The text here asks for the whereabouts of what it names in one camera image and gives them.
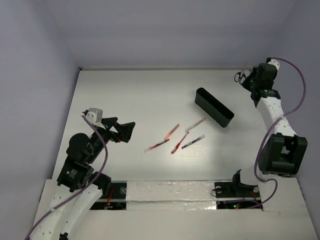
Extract black handled scissors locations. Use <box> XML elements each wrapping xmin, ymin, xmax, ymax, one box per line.
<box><xmin>233</xmin><ymin>70</ymin><xmax>248</xmax><ymax>85</ymax></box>

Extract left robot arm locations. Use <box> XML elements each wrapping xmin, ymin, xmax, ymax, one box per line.
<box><xmin>26</xmin><ymin>108</ymin><xmax>136</xmax><ymax>240</ymax></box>

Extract red pen lower left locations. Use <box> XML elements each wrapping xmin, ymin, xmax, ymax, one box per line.
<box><xmin>144</xmin><ymin>138</ymin><xmax>170</xmax><ymax>153</ymax></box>

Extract red pen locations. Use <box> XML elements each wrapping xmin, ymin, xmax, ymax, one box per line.
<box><xmin>144</xmin><ymin>138</ymin><xmax>170</xmax><ymax>153</ymax></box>
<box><xmin>171</xmin><ymin>131</ymin><xmax>189</xmax><ymax>154</ymax></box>
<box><xmin>164</xmin><ymin>123</ymin><xmax>180</xmax><ymax>140</ymax></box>

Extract red pen upper middle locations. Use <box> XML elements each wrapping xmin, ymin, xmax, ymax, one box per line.
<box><xmin>164</xmin><ymin>123</ymin><xmax>180</xmax><ymax>140</ymax></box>

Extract black oblong container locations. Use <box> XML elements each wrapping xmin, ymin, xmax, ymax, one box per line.
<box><xmin>194</xmin><ymin>87</ymin><xmax>235</xmax><ymax>128</ymax></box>

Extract red pen centre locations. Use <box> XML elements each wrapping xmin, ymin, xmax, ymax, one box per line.
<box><xmin>171</xmin><ymin>131</ymin><xmax>189</xmax><ymax>154</ymax></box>

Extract silver foil covered beam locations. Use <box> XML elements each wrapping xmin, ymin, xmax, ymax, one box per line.
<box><xmin>125</xmin><ymin>180</ymin><xmax>217</xmax><ymax>211</ymax></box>

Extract blue pen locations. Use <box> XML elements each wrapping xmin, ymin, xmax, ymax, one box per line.
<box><xmin>181</xmin><ymin>134</ymin><xmax>206</xmax><ymax>149</ymax></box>

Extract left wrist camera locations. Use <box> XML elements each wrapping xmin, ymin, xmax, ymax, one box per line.
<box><xmin>83</xmin><ymin>108</ymin><xmax>103</xmax><ymax>126</ymax></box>

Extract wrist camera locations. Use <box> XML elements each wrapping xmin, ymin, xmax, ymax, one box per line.
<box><xmin>265</xmin><ymin>57</ymin><xmax>280</xmax><ymax>70</ymax></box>
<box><xmin>83</xmin><ymin>108</ymin><xmax>103</xmax><ymax>126</ymax></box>

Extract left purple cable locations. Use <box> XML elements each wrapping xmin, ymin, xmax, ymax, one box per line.
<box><xmin>23</xmin><ymin>116</ymin><xmax>109</xmax><ymax>240</ymax></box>

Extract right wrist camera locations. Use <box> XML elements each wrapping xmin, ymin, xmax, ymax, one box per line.
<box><xmin>265</xmin><ymin>57</ymin><xmax>280</xmax><ymax>70</ymax></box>

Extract aluminium rail right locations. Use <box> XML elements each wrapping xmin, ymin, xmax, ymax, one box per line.
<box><xmin>243</xmin><ymin>65</ymin><xmax>290</xmax><ymax>178</ymax></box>

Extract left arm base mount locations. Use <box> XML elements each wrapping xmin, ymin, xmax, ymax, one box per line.
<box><xmin>90</xmin><ymin>181</ymin><xmax>127</xmax><ymax>211</ymax></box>

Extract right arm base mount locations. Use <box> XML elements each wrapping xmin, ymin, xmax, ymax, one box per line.
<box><xmin>210</xmin><ymin>170</ymin><xmax>258</xmax><ymax>199</ymax></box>

